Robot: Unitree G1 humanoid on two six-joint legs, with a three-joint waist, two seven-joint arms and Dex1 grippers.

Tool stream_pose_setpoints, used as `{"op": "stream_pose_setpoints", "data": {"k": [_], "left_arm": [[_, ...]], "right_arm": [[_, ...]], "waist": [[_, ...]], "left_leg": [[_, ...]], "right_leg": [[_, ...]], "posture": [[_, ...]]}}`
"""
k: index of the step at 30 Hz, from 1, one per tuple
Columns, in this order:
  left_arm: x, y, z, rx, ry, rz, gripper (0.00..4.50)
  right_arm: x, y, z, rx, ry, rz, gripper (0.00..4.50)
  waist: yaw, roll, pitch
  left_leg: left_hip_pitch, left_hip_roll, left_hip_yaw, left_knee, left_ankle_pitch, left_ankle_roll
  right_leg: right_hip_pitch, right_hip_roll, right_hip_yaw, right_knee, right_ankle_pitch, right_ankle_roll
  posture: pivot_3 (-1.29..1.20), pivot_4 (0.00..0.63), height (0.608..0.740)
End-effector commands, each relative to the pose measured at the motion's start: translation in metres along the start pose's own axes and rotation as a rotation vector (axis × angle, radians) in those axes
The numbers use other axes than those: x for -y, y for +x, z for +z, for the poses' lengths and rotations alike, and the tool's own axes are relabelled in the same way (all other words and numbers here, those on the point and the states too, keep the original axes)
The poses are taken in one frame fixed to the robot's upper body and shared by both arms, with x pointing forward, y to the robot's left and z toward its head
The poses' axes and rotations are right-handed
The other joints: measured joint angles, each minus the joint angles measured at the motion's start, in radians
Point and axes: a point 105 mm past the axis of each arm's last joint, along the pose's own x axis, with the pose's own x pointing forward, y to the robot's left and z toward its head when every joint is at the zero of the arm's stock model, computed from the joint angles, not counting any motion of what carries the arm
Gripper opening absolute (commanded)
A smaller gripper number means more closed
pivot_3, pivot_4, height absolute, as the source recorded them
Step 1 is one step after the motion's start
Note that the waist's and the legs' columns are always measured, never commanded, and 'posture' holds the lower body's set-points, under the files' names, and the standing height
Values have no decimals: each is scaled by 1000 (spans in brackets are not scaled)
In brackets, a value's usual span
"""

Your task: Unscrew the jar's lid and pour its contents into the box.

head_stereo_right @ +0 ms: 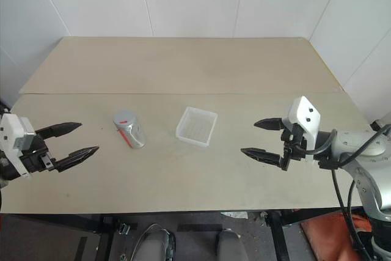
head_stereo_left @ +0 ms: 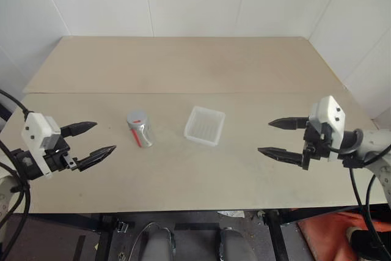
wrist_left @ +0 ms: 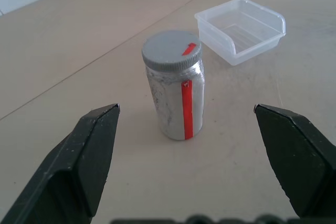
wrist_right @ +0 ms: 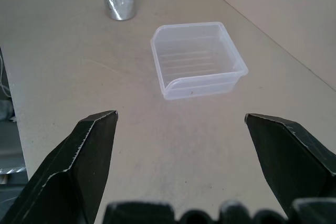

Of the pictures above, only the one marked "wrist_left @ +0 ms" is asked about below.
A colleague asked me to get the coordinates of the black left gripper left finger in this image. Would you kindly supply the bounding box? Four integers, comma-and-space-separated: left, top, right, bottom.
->
0, 103, 121, 224

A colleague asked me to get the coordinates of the grey plastic jar lid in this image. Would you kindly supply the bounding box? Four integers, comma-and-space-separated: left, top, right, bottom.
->
141, 29, 203, 72

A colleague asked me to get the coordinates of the clear plastic tray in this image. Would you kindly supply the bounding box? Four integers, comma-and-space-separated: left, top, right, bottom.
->
194, 0, 287, 67

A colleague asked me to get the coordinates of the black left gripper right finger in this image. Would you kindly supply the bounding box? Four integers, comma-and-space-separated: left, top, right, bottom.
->
253, 104, 336, 219

